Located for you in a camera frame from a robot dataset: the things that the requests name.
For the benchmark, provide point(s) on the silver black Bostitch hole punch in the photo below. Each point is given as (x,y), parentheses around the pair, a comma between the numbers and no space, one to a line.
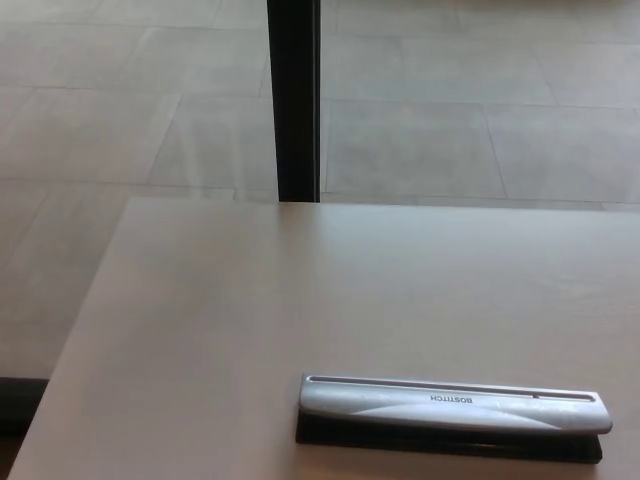
(400,407)

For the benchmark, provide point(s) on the black vertical window frame post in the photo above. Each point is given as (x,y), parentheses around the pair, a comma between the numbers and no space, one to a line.
(295,100)

